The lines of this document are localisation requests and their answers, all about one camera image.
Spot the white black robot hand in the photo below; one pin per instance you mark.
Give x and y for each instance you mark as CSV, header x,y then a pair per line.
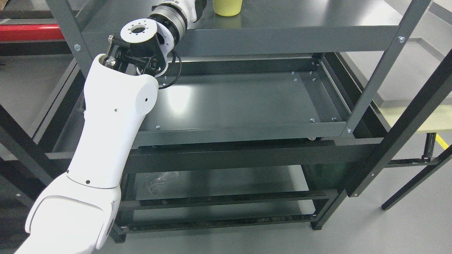
x,y
194,9

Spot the yellow plastic cup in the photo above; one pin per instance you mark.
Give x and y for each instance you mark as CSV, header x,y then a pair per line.
x,y
227,8

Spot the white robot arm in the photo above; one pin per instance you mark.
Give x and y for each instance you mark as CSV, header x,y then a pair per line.
x,y
75,213

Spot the grey metal shelf unit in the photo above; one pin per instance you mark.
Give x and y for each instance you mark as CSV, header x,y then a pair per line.
x,y
368,34

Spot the black metal shelf rack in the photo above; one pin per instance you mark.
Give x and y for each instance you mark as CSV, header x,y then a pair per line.
x,y
261,113

